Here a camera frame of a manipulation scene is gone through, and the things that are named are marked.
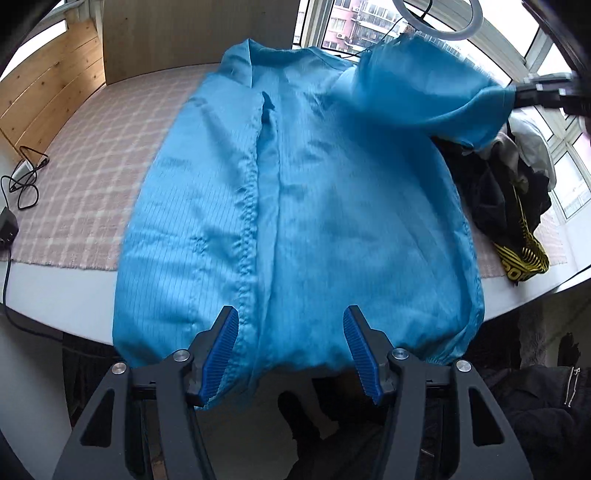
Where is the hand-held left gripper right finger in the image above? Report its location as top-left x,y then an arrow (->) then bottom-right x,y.
342,305 -> 536,480

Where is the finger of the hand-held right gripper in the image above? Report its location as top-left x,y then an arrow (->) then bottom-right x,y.
524,73 -> 575,93
512,87 -> 573,112

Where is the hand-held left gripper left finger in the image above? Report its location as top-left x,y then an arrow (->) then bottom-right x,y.
52,305 -> 240,480

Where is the blue striped coat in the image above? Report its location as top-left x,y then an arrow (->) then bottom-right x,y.
112,36 -> 517,411

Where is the beige garment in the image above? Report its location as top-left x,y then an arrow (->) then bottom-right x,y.
480,131 -> 522,171

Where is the person's black jacket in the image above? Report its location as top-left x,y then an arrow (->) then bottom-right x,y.
480,332 -> 591,480

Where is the pink plaid mat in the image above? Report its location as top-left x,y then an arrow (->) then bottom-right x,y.
9,62 -> 568,278

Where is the black power adapter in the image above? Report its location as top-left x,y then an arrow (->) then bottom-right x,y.
0,207 -> 20,252

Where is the light wooden board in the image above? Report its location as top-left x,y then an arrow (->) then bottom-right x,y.
100,0 -> 301,86

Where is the pine wood panel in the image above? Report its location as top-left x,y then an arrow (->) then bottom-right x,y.
0,9 -> 107,139

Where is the white ring light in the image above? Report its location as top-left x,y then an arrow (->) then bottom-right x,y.
392,0 -> 484,42

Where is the black charger cable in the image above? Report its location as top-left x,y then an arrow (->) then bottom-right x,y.
0,145 -> 51,210

